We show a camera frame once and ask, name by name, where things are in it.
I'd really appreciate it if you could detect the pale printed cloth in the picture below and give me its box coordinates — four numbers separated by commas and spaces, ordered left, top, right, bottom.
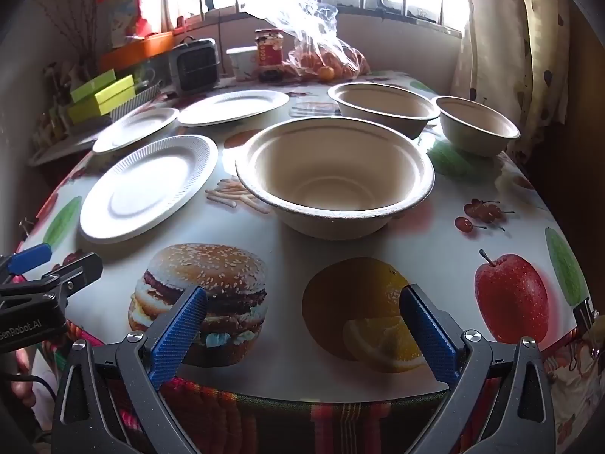
543, 331, 599, 440

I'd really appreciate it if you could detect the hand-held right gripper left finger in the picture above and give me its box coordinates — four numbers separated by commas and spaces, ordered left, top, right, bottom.
51, 285, 209, 454

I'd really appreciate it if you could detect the black cable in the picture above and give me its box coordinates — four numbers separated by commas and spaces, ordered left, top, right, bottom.
14, 373, 60, 391

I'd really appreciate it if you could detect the grey corrugated tray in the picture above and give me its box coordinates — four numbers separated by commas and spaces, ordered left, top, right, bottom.
109, 80, 162, 124

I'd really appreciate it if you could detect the medium beige paper bowl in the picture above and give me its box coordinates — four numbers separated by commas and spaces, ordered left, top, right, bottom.
327, 82, 442, 140

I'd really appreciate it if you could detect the person's left hand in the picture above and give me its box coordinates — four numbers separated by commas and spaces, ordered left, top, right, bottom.
12, 347, 37, 410

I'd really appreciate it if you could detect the small beige paper bowl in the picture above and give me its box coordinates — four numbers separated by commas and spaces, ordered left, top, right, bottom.
431, 96, 521, 158

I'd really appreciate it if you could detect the large white foam plate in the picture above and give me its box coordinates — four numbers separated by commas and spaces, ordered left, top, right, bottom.
79, 134, 219, 245
177, 89, 290, 127

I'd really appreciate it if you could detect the green box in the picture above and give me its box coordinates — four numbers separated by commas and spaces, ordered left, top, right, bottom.
66, 75, 137, 124
70, 69, 117, 103

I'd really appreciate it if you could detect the white side shelf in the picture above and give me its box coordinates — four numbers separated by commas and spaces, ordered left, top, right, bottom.
28, 118, 119, 166

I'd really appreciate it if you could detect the red box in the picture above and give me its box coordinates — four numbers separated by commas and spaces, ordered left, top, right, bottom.
135, 0, 164, 39

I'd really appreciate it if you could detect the colourful printed box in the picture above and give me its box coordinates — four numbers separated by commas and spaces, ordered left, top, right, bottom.
97, 0, 143, 50

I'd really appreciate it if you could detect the red label glass jar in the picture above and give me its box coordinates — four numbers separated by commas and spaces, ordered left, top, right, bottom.
254, 28, 285, 81

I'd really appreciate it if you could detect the cream patterned curtain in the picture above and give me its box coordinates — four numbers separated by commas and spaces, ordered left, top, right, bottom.
451, 0, 575, 166

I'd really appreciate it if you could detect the orange plastic tray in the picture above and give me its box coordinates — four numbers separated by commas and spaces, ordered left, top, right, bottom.
99, 31, 175, 73

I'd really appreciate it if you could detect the large beige paper bowl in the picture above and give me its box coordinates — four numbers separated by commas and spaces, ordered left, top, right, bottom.
235, 117, 436, 238

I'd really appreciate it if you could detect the small grey heater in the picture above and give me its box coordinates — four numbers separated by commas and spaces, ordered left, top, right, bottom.
169, 36, 223, 95

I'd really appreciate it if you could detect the white paper tub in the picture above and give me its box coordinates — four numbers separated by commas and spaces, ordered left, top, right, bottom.
227, 46, 260, 82

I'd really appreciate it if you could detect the clear bag of oranges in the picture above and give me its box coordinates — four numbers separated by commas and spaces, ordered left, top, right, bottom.
246, 0, 372, 81

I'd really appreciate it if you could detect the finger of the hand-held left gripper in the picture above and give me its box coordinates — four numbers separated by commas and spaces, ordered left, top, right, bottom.
0, 243, 53, 277
40, 252, 104, 301

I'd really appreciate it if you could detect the dried twig bunch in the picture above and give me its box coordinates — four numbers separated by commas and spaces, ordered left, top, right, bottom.
33, 0, 109, 74

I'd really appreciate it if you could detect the small white foam plate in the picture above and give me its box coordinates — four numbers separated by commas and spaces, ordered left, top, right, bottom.
92, 107, 180, 154

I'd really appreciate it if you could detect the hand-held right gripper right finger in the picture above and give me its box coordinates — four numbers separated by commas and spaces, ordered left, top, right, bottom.
398, 284, 556, 454

